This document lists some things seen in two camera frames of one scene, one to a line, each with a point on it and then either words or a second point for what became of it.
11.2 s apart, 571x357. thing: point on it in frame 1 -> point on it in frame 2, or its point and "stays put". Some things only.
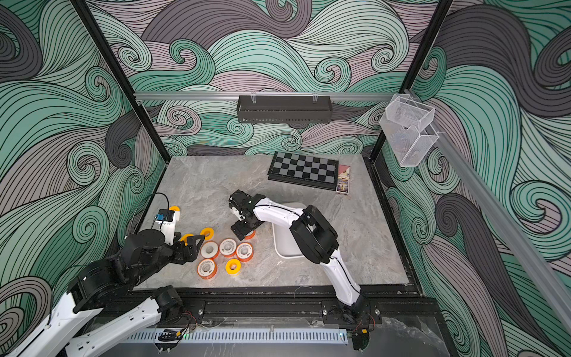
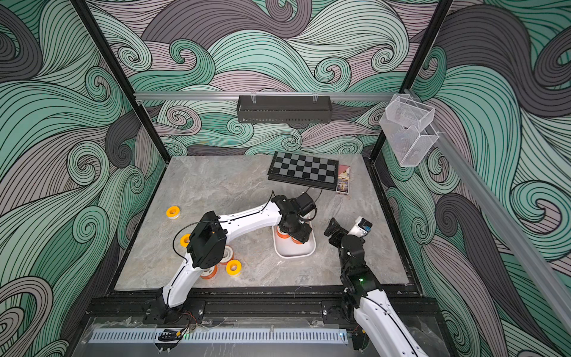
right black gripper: x=243 y=227 -> x=339 y=239
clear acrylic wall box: x=406 y=123 stays put
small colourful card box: x=343 y=176 stays put
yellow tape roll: x=184 y=238 stays put
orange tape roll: x=250 y=236 -> x=282 y=234
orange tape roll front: x=207 y=268 stays put
